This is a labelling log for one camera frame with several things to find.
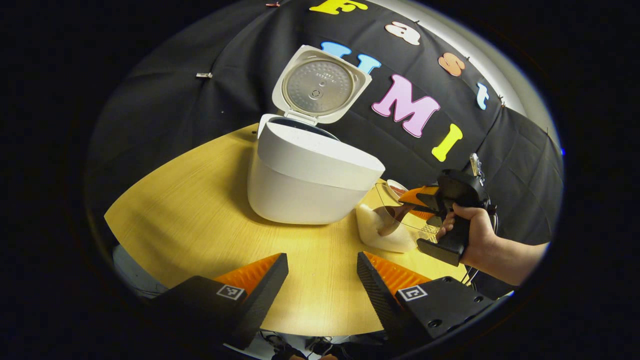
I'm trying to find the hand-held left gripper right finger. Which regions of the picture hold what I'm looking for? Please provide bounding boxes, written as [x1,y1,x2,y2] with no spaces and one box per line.
[356,251,501,346]

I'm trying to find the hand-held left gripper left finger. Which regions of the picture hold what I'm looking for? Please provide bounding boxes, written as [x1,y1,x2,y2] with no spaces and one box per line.
[150,252,289,351]

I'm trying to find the clear plastic rice container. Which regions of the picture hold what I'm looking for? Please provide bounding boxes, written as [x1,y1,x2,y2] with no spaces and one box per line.
[356,181,443,253]

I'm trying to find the white rice cooker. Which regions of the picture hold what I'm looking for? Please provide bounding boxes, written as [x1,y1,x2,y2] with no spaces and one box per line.
[247,45,386,225]

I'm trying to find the black backdrop cloth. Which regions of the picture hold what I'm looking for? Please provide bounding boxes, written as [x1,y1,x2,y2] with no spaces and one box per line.
[85,0,565,246]

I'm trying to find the black cables under table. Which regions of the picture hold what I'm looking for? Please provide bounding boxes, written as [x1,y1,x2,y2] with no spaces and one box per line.
[260,332,351,360]

